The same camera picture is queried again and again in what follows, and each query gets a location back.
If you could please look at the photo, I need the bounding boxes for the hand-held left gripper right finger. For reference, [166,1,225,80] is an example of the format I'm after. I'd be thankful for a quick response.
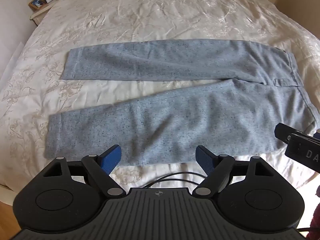
[192,145,275,197]

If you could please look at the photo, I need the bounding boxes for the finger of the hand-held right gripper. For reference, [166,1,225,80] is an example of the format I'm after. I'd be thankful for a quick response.
[274,123,304,144]

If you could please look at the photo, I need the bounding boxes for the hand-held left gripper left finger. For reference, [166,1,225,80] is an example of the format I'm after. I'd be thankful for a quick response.
[43,144,126,197]

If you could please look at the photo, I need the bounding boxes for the light blue speckled pants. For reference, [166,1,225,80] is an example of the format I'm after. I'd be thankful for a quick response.
[44,38,318,167]

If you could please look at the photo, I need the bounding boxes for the dark red cloth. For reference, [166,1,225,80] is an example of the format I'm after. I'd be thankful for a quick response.
[311,202,320,240]

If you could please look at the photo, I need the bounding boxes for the bed with white embroidered duvet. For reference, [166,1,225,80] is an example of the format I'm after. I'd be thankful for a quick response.
[0,0,320,198]

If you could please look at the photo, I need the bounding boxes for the black cable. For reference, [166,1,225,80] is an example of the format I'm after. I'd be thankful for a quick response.
[139,171,208,188]

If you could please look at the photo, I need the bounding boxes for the wooden picture frame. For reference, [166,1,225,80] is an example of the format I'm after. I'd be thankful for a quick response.
[28,0,45,11]

